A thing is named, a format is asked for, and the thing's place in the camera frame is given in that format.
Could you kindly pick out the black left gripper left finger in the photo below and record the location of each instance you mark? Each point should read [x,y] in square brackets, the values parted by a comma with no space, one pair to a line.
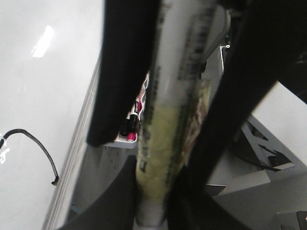
[115,207]

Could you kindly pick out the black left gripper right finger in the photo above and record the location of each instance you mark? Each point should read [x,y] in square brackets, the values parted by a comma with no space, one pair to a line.
[189,209]

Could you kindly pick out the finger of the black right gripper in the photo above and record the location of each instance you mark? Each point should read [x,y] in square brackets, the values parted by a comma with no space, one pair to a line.
[271,37]
[126,54]

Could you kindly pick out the white taped whiteboard marker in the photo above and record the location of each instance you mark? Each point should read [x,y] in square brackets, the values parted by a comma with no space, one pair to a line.
[182,31]

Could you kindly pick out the red capped whiteboard marker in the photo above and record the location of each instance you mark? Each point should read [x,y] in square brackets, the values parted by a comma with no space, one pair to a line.
[131,137]

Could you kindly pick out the black capped whiteboard marker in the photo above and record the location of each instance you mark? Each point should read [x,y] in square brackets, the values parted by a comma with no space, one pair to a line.
[131,120]

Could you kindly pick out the white marker tray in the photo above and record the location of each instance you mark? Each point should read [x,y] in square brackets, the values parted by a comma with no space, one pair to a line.
[120,141]

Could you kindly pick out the white whiteboard with aluminium frame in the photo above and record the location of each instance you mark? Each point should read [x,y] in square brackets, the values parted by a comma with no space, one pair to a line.
[48,53]

